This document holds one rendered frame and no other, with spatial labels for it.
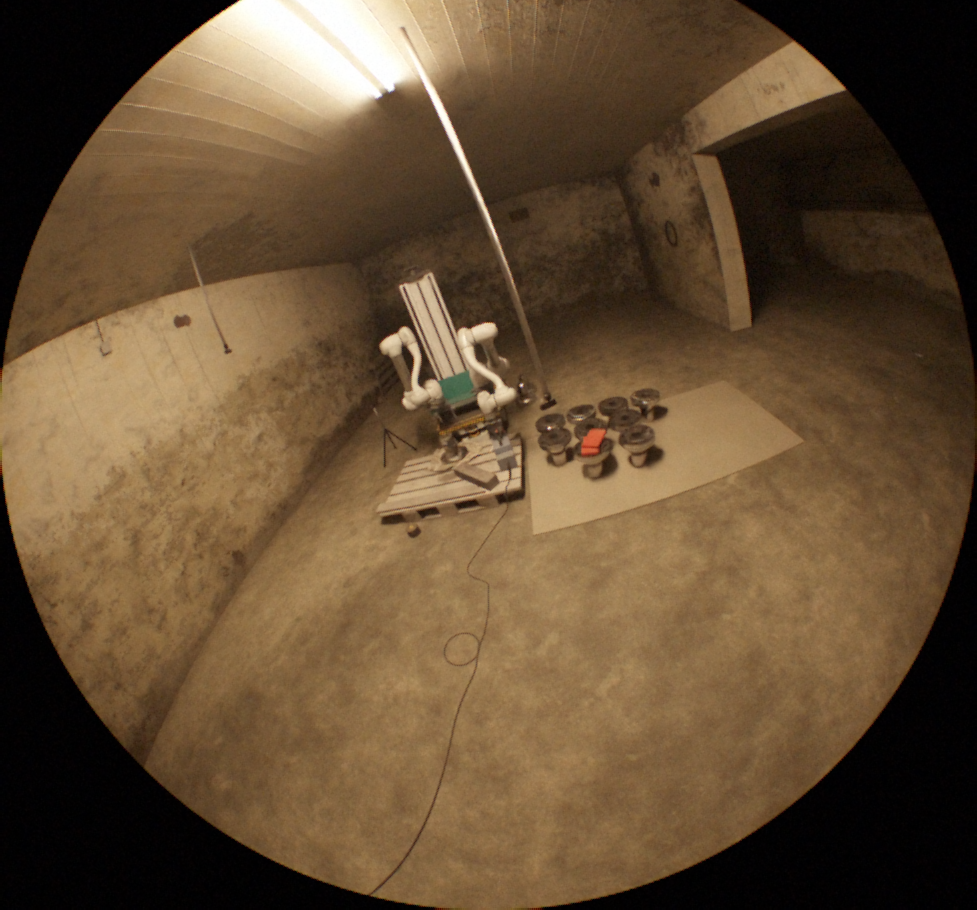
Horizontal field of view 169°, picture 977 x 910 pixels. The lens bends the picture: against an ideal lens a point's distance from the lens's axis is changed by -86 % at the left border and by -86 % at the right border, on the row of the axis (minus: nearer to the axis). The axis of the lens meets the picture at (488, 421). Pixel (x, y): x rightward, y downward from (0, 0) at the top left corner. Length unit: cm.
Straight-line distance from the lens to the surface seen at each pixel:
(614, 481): 237
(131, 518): 342
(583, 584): 186
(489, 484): 238
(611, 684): 160
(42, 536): 334
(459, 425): 318
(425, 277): 322
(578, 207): 746
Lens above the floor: 154
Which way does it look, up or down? 24 degrees down
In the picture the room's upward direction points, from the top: 22 degrees counter-clockwise
